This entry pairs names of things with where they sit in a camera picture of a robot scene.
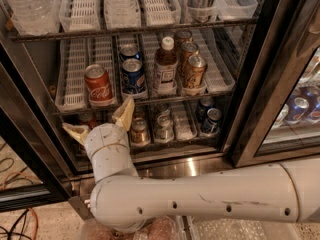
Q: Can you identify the orange cable on floor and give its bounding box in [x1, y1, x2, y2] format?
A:
[0, 172, 43, 240]

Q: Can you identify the orange soda can front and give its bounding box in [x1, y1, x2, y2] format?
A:
[183, 54, 207, 89]

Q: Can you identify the clear water bottle top left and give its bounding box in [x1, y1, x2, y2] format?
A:
[6, 0, 61, 36]

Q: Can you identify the red coke can shelf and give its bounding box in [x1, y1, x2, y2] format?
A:
[84, 64, 113, 106]

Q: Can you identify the brown tea bottle white cap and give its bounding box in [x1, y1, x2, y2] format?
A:
[154, 36, 178, 90]

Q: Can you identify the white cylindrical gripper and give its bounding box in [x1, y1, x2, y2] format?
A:
[62, 96, 138, 183]

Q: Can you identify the orange soda can rear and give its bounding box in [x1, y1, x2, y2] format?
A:
[174, 30, 192, 48]

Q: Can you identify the red coke can bottom rear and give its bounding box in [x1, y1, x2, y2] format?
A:
[78, 112, 98, 129]

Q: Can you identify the plaid can top shelf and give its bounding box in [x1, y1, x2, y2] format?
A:
[187, 0, 215, 23]

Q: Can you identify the clear plastic bin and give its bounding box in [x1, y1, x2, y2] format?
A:
[77, 216, 185, 240]
[185, 217, 301, 240]

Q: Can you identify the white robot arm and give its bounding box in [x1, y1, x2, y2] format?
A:
[62, 98, 320, 233]

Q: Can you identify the brown can bottom front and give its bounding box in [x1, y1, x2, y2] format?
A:
[130, 118, 150, 145]

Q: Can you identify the orange soda can middle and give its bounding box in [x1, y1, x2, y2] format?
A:
[180, 41, 199, 69]

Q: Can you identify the blue pepsi can front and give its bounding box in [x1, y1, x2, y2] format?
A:
[121, 59, 146, 94]

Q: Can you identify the clear plastic bin right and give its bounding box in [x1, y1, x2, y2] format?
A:
[185, 217, 301, 240]

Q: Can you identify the orange soda can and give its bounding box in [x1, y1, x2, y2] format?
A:
[180, 41, 199, 69]
[174, 30, 192, 48]
[183, 54, 207, 89]

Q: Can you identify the blue can bottom rear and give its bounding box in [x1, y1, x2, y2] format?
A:
[195, 97, 214, 122]

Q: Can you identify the blue can bottom front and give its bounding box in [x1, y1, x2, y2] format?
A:
[201, 108, 222, 134]

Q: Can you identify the blue pepsi can rear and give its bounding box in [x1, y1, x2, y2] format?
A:
[120, 44, 141, 62]

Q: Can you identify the blue pepsi can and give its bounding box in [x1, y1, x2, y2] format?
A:
[121, 59, 146, 94]
[120, 44, 141, 62]

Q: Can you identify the blue can behind glass door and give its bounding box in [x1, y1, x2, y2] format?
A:
[285, 96, 309, 124]

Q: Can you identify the clear plastic bin left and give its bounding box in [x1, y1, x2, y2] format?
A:
[77, 216, 185, 240]

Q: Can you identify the silver can bottom front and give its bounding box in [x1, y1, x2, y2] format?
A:
[155, 115, 174, 143]

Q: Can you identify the black cable on floor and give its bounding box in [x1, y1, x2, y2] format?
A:
[0, 143, 33, 240]

